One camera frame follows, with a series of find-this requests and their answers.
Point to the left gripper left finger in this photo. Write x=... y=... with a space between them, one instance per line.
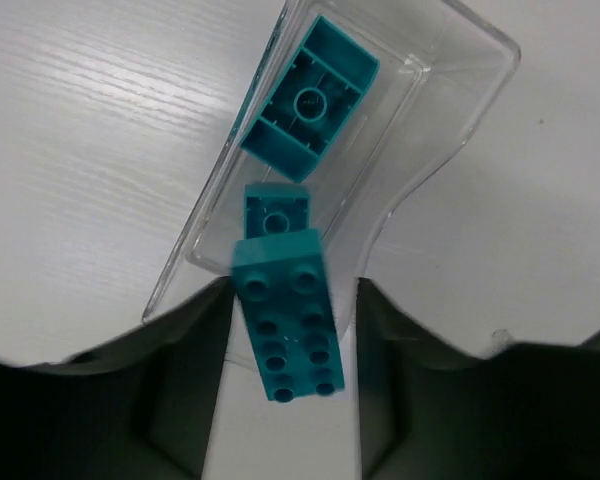
x=140 y=406

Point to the clear plastic container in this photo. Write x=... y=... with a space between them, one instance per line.
x=441 y=66

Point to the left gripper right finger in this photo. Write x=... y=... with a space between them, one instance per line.
x=428 y=411

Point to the teal long lego brick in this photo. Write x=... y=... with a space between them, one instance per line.
x=283 y=289

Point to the teal oval lego piece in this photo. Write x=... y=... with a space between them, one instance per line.
x=311 y=102

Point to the small teal lego brick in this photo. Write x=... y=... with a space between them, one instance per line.
x=275 y=208

